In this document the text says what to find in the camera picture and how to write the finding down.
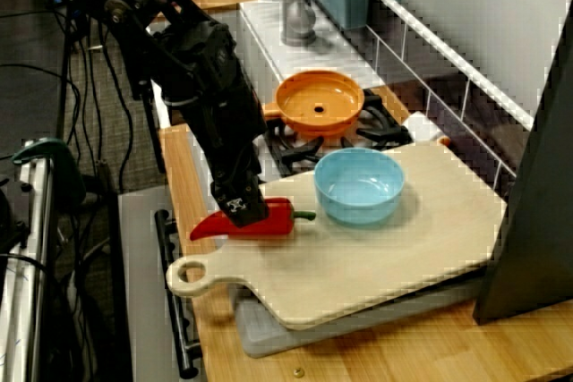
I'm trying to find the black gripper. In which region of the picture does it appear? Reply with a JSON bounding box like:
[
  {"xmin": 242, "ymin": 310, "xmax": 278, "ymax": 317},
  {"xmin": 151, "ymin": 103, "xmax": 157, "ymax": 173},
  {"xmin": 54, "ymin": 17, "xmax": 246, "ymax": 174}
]
[{"xmin": 180, "ymin": 81, "xmax": 270, "ymax": 228}]

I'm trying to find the red toy chili pepper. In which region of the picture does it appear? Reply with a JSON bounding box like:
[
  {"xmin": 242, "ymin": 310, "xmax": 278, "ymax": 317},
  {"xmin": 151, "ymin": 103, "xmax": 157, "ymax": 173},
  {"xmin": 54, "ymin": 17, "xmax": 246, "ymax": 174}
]
[{"xmin": 189, "ymin": 197, "xmax": 317, "ymax": 242}]

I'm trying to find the light blue plastic bowl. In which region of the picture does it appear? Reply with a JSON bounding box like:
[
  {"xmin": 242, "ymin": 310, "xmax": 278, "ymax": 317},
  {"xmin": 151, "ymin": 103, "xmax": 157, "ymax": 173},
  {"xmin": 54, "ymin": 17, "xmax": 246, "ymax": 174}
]
[{"xmin": 312, "ymin": 147, "xmax": 406, "ymax": 227}]

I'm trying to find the white toy oven cabinet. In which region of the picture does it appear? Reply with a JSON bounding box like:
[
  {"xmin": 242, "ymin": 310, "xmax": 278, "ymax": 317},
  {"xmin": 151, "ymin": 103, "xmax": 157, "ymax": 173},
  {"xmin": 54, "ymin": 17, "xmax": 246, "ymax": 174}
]
[{"xmin": 117, "ymin": 184, "xmax": 208, "ymax": 382}]

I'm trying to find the orange toy frying pan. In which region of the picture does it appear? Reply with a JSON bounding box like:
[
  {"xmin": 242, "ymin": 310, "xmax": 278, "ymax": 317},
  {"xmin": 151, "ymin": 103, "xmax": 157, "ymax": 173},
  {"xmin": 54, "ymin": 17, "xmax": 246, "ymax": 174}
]
[{"xmin": 261, "ymin": 70, "xmax": 366, "ymax": 140}]

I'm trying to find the pale wooden cutting board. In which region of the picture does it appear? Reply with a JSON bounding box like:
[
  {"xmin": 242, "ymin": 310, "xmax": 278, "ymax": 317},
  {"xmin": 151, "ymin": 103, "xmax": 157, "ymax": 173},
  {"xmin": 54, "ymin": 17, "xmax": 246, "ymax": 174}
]
[{"xmin": 165, "ymin": 142, "xmax": 509, "ymax": 332}]

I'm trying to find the black burner grate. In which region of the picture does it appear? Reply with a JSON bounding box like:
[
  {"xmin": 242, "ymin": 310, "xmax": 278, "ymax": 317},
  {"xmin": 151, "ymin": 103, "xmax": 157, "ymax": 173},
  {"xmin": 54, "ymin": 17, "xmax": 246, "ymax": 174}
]
[{"xmin": 261, "ymin": 89, "xmax": 415, "ymax": 177}]

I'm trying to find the white toy sink unit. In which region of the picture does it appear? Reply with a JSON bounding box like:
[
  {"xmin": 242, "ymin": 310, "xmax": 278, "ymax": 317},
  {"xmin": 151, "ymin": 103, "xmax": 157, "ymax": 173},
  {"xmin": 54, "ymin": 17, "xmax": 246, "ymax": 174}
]
[{"xmin": 141, "ymin": 0, "xmax": 386, "ymax": 132}]

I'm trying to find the grey toy faucet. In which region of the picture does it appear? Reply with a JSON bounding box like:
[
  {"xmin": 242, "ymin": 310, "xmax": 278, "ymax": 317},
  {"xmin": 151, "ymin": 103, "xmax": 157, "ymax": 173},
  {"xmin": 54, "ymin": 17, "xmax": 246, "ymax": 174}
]
[{"xmin": 279, "ymin": 0, "xmax": 320, "ymax": 47}]

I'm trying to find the wooden countertop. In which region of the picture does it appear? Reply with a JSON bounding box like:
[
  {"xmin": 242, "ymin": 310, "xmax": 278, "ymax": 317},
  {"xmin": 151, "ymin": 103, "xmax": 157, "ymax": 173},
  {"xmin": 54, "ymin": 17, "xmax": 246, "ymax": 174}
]
[{"xmin": 158, "ymin": 86, "xmax": 573, "ymax": 382}]

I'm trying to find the black clamp block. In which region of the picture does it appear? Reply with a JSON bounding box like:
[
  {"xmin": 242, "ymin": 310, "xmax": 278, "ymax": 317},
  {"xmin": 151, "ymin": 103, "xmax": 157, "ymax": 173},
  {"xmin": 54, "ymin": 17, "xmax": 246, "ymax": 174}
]
[{"xmin": 0, "ymin": 184, "xmax": 29, "ymax": 254}]

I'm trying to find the black upright panel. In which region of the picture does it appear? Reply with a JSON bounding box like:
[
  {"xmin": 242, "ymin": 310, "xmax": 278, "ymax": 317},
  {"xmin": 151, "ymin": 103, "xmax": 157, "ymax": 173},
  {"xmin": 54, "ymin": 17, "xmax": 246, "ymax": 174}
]
[{"xmin": 473, "ymin": 0, "xmax": 573, "ymax": 326}]

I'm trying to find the black upright post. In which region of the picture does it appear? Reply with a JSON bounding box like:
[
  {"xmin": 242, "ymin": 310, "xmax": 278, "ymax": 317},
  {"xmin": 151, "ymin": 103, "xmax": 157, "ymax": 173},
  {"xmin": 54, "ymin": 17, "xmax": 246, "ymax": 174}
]
[{"xmin": 120, "ymin": 28, "xmax": 167, "ymax": 174}]

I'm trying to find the black oven door handle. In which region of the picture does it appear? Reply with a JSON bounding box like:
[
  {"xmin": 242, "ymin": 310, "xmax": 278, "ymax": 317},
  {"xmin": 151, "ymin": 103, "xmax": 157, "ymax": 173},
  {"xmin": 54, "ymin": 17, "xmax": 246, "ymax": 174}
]
[{"xmin": 154, "ymin": 209, "xmax": 201, "ymax": 379}]

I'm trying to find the black cable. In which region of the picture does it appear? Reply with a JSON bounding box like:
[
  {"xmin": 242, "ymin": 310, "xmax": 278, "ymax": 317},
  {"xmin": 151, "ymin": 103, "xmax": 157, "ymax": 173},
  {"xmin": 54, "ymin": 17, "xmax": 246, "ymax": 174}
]
[
  {"xmin": 0, "ymin": 62, "xmax": 82, "ymax": 146},
  {"xmin": 89, "ymin": 19, "xmax": 136, "ymax": 196}
]

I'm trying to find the aluminium frame rail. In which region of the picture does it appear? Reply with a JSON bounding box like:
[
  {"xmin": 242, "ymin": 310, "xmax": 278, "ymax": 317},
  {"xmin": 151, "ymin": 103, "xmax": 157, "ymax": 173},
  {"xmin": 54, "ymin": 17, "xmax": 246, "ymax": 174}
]
[{"xmin": 0, "ymin": 144, "xmax": 57, "ymax": 382}]

